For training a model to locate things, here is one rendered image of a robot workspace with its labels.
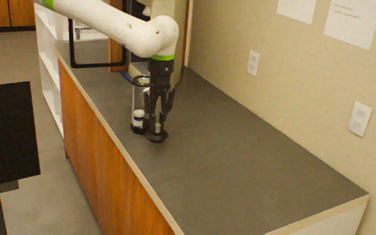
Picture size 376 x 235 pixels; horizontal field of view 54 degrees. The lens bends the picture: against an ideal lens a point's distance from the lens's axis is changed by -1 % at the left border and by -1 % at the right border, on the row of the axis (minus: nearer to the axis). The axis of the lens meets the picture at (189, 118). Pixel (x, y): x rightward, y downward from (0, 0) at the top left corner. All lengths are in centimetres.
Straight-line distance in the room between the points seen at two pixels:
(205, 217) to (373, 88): 72
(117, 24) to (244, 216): 70
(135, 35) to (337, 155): 90
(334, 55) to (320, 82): 12
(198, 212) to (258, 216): 19
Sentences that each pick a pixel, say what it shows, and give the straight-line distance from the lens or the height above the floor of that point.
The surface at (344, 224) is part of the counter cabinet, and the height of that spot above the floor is 83.
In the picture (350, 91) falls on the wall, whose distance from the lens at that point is 147.
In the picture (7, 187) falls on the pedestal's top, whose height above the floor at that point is 92.
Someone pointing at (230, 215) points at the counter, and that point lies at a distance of 118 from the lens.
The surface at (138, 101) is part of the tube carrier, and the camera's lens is 148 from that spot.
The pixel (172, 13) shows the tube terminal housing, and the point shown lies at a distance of 184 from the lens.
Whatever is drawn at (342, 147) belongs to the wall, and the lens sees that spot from 154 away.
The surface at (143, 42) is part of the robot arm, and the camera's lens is 113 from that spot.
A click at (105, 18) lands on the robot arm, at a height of 145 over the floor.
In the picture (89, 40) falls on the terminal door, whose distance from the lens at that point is 208.
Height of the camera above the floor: 170
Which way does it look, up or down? 27 degrees down
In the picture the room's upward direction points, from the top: 5 degrees clockwise
